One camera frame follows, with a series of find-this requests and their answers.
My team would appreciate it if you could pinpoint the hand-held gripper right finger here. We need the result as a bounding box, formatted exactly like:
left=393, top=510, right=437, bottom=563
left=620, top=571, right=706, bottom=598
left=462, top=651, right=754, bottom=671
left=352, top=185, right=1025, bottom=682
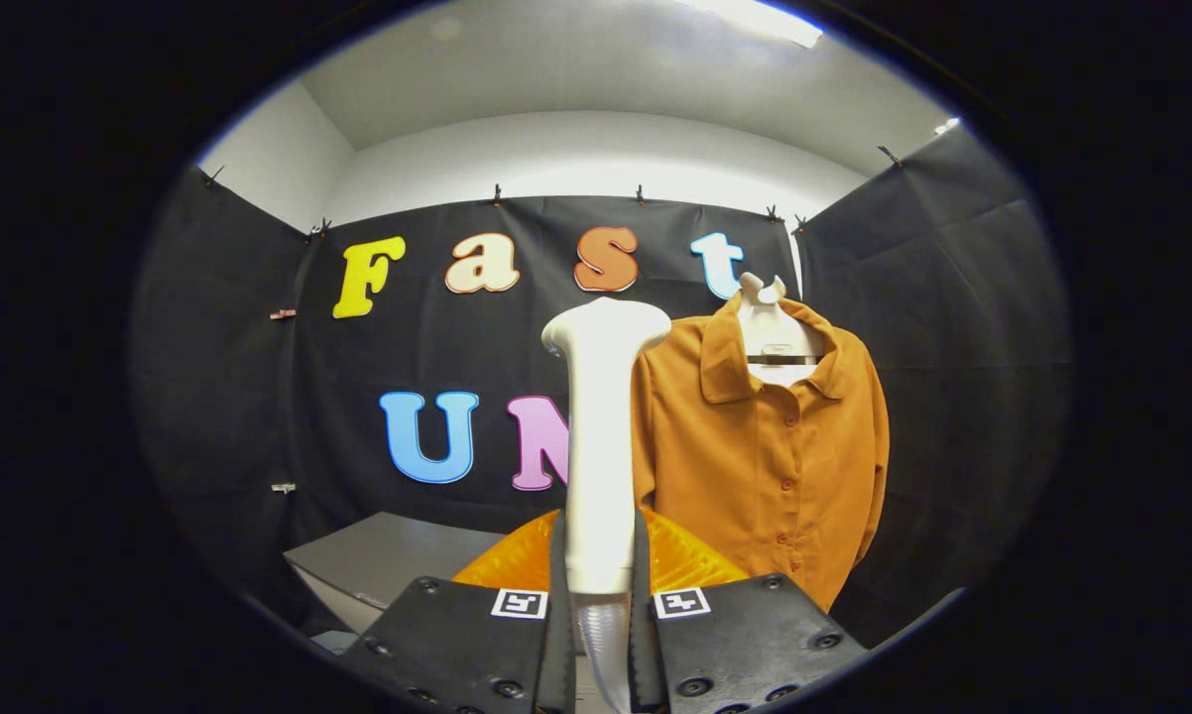
left=628, top=506, right=870, bottom=714

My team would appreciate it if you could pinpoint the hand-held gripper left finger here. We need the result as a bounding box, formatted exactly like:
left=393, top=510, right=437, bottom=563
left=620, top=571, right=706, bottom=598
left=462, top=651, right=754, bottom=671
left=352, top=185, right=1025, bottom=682
left=343, top=508, right=577, bottom=714

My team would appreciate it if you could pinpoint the orange button shirt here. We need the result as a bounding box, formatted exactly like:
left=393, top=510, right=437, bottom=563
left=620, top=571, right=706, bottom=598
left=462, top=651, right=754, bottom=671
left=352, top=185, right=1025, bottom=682
left=631, top=293, right=892, bottom=614

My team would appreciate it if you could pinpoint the white garment steamer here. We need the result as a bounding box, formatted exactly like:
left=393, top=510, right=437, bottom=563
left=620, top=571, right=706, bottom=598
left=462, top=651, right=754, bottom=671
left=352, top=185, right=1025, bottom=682
left=541, top=296, right=672, bottom=714

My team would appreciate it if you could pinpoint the white clothes hanger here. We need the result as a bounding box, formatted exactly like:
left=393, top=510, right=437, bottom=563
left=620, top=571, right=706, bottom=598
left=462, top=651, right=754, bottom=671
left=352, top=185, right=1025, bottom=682
left=735, top=272, right=820, bottom=388

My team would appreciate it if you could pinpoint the grey cabinet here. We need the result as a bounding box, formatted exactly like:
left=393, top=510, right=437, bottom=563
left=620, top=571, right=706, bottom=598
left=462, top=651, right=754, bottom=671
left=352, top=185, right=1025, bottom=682
left=284, top=511, right=508, bottom=636

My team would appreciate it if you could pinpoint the row of black clips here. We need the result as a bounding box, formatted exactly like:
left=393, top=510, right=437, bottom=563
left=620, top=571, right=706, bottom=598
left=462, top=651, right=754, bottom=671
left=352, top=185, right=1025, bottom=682
left=202, top=146, right=902, bottom=239

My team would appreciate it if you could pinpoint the long ceiling light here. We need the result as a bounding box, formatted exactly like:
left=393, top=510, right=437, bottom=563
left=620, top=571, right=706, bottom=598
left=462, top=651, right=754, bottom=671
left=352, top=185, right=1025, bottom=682
left=675, top=0, right=825, bottom=49

